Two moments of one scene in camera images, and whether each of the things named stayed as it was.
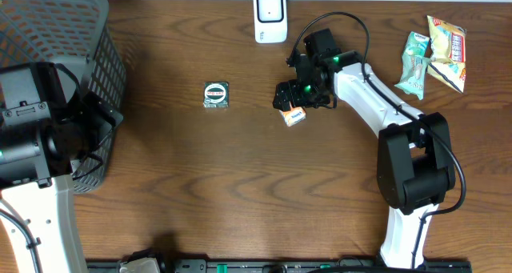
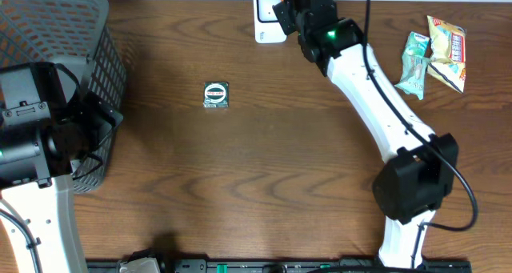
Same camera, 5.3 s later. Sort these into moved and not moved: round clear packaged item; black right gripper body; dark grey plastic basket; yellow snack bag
Moved: black right gripper body
Not moved: dark grey plastic basket; yellow snack bag; round clear packaged item
